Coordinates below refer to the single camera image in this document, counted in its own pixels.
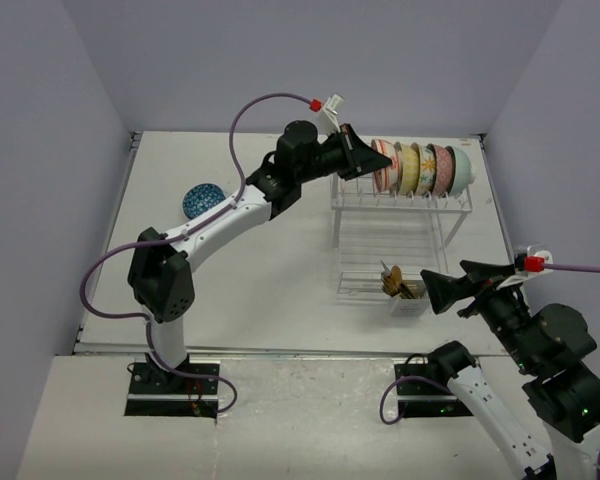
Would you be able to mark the silver cutlery holder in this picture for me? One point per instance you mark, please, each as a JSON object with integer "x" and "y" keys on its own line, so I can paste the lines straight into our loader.
{"x": 411, "y": 307}

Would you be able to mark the white wire dish rack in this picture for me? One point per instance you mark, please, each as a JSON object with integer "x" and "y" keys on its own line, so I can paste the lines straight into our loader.
{"x": 373, "y": 230}

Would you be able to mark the red geometric pattern bowl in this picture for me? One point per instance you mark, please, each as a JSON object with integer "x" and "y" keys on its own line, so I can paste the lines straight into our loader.
{"x": 444, "y": 173}

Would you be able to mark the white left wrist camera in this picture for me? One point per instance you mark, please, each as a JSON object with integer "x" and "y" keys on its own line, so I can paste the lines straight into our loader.
{"x": 326, "y": 111}

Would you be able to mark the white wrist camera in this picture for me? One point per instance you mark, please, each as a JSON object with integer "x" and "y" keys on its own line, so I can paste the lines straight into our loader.
{"x": 326, "y": 111}
{"x": 530, "y": 263}

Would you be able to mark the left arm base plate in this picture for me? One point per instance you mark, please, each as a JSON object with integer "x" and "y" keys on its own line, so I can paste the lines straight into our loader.
{"x": 155, "y": 393}

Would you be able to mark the white bowl blue floral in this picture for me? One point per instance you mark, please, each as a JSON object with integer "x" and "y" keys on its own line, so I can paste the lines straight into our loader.
{"x": 201, "y": 198}

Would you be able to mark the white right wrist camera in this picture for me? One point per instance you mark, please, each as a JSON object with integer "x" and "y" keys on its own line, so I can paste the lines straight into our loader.
{"x": 530, "y": 263}

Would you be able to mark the light green grid bowl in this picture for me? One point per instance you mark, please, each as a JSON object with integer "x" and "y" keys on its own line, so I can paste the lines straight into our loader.
{"x": 463, "y": 172}

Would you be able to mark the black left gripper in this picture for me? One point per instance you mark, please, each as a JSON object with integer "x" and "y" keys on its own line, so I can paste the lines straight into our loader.
{"x": 358, "y": 157}

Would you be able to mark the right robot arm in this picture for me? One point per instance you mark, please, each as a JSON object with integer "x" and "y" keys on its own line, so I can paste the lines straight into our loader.
{"x": 549, "y": 346}

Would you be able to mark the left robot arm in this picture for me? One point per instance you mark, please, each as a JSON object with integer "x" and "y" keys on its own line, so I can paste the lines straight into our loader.
{"x": 163, "y": 264}

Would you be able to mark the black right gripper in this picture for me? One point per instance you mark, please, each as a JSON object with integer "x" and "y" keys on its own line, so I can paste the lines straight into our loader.
{"x": 443, "y": 289}

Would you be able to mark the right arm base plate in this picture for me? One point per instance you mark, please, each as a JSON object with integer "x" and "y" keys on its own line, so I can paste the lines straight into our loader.
{"x": 418, "y": 399}

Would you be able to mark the white bowl yellow dots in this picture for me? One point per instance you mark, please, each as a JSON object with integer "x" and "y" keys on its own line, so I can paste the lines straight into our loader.
{"x": 410, "y": 168}

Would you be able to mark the white bowl orange floral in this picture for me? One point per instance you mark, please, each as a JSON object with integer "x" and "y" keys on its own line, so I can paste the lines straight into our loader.
{"x": 388, "y": 178}

